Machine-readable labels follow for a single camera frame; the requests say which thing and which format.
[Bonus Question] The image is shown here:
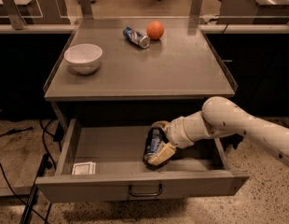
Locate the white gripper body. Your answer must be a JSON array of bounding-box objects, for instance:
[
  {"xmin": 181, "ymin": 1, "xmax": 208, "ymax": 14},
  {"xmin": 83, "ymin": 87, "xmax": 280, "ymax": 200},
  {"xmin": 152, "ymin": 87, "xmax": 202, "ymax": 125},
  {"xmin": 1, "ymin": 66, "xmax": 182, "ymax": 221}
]
[{"xmin": 165, "ymin": 117, "xmax": 193, "ymax": 149}]

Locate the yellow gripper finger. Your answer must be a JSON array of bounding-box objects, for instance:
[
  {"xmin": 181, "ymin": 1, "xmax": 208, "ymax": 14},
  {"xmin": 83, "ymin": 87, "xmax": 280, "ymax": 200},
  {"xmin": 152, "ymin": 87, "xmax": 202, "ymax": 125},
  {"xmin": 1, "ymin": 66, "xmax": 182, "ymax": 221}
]
[
  {"xmin": 147, "ymin": 142, "xmax": 176, "ymax": 166},
  {"xmin": 151, "ymin": 120, "xmax": 170, "ymax": 132}
]

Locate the blue pepsi can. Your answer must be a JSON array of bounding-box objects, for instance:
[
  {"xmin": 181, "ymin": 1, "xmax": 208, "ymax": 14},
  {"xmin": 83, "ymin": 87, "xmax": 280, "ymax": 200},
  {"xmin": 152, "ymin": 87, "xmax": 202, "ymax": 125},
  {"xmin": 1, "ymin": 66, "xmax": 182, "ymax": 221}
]
[{"xmin": 144, "ymin": 128, "xmax": 164, "ymax": 162}]

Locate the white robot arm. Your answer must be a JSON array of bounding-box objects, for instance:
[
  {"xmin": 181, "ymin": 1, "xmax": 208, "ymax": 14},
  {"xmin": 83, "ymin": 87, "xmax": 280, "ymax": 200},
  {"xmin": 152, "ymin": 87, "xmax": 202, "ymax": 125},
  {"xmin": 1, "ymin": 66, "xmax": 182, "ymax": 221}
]
[{"xmin": 144, "ymin": 96, "xmax": 289, "ymax": 167}]

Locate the open grey top drawer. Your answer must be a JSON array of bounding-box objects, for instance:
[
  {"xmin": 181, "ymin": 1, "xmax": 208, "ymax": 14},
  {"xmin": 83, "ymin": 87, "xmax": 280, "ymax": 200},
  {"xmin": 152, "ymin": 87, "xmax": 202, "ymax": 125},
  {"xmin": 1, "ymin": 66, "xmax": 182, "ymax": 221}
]
[{"xmin": 36, "ymin": 119, "xmax": 249, "ymax": 203}]

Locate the white card in drawer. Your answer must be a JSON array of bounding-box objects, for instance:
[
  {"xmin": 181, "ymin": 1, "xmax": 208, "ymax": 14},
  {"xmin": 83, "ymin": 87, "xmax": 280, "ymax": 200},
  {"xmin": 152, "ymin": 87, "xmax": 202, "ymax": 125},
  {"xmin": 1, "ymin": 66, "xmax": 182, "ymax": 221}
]
[{"xmin": 72, "ymin": 161, "xmax": 96, "ymax": 175}]

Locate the crushed blue white can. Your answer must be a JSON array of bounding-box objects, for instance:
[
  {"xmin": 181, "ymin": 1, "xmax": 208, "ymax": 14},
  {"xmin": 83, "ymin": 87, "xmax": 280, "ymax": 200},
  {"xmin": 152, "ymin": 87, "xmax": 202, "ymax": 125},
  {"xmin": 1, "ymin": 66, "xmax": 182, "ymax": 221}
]
[{"xmin": 123, "ymin": 26, "xmax": 150, "ymax": 49}]

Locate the grey metal cabinet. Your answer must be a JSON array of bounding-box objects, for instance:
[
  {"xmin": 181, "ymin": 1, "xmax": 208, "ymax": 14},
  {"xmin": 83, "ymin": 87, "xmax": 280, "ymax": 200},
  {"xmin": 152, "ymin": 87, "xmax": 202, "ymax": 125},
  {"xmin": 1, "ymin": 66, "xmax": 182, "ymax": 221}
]
[{"xmin": 42, "ymin": 17, "xmax": 239, "ymax": 133}]

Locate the dark cloth behind cabinet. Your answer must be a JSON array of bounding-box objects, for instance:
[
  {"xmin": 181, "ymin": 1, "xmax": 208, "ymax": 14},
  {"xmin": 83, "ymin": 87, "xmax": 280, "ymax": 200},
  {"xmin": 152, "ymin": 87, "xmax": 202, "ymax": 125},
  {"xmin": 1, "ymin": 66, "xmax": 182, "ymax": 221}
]
[{"xmin": 221, "ymin": 134, "xmax": 243, "ymax": 150}]

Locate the orange fruit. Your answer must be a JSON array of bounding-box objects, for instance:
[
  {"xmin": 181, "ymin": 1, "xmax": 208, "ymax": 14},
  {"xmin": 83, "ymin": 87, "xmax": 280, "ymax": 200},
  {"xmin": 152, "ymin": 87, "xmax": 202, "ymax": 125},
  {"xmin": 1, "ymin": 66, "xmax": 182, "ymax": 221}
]
[{"xmin": 146, "ymin": 21, "xmax": 164, "ymax": 40}]

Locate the white ceramic bowl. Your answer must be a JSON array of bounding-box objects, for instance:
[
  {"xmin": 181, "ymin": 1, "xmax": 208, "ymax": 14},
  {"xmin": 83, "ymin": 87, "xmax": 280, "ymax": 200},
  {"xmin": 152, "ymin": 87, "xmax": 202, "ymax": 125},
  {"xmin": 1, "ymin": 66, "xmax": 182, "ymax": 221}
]
[{"xmin": 63, "ymin": 44, "xmax": 103, "ymax": 75}]

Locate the black bar on floor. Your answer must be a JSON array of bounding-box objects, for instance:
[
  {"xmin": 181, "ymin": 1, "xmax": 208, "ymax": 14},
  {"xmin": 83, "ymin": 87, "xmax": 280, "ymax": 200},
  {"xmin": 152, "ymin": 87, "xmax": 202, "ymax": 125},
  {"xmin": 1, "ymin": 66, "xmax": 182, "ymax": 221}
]
[{"xmin": 20, "ymin": 154, "xmax": 49, "ymax": 224}]

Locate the black drawer handle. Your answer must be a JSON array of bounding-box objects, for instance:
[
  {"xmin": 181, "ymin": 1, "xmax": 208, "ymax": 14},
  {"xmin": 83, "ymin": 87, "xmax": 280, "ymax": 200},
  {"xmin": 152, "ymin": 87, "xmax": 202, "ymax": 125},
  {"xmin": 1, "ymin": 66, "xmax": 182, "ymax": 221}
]
[{"xmin": 128, "ymin": 184, "xmax": 163, "ymax": 198}]

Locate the right grey post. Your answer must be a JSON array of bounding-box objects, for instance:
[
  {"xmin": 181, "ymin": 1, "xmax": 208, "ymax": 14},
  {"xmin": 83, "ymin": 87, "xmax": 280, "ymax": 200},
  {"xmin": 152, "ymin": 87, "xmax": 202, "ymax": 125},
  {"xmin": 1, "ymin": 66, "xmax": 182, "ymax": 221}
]
[{"xmin": 189, "ymin": 0, "xmax": 203, "ymax": 23}]

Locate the grey post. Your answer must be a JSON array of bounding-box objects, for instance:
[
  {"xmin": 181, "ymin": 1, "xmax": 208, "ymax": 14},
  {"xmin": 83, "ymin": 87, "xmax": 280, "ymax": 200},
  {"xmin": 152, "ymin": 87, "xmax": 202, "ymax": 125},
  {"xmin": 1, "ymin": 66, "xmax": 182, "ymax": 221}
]
[
  {"xmin": 2, "ymin": 0, "xmax": 26, "ymax": 30},
  {"xmin": 79, "ymin": 0, "xmax": 93, "ymax": 20},
  {"xmin": 189, "ymin": 0, "xmax": 203, "ymax": 23}
]

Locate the middle grey post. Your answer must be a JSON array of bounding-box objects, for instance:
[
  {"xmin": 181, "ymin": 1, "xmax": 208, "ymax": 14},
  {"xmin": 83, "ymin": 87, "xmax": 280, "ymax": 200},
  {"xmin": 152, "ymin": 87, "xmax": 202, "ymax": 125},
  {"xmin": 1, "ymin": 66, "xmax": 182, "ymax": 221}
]
[{"xmin": 79, "ymin": 0, "xmax": 93, "ymax": 20}]

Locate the black floor cable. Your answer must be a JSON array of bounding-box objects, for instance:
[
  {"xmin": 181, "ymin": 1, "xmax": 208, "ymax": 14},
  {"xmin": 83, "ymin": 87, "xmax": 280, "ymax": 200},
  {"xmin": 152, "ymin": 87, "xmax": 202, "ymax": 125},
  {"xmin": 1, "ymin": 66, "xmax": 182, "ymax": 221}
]
[{"xmin": 0, "ymin": 119, "xmax": 59, "ymax": 224}]

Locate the left grey post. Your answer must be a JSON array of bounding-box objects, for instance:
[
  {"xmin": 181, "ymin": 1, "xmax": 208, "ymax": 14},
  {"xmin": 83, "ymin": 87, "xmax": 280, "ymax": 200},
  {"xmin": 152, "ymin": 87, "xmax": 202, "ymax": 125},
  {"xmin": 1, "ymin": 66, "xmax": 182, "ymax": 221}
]
[{"xmin": 2, "ymin": 0, "xmax": 26, "ymax": 30}]

